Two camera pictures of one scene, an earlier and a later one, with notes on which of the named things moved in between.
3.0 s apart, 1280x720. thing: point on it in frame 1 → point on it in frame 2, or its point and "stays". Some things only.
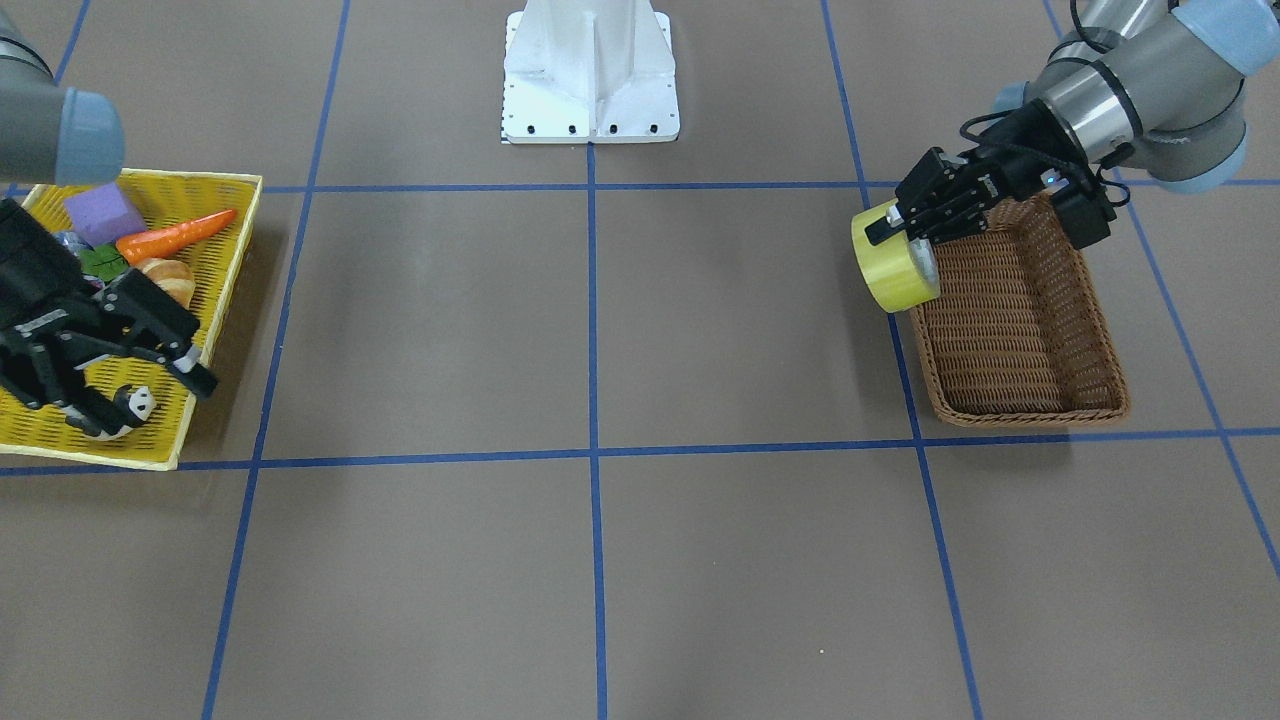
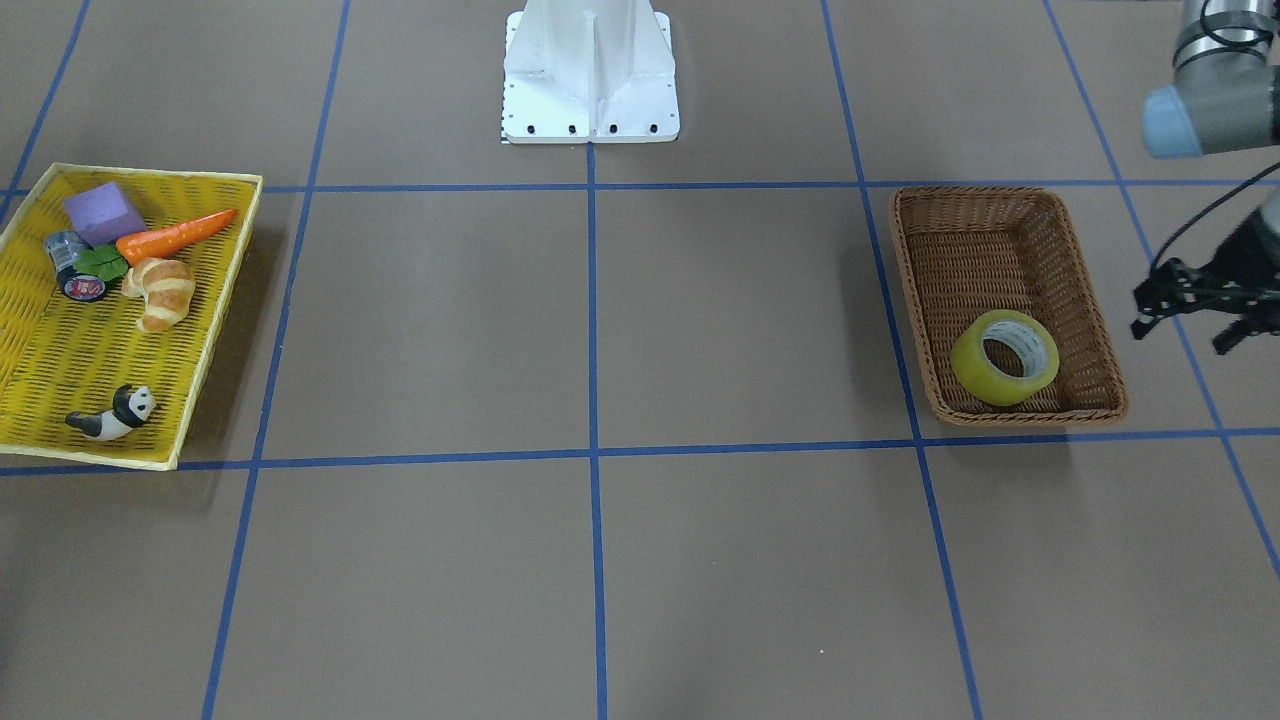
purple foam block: [103, 216] stays
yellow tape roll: [890, 269] → [1025, 336]
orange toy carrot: [153, 242] stays
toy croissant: [171, 276] stays
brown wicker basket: [1017, 335] stays
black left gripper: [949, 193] → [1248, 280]
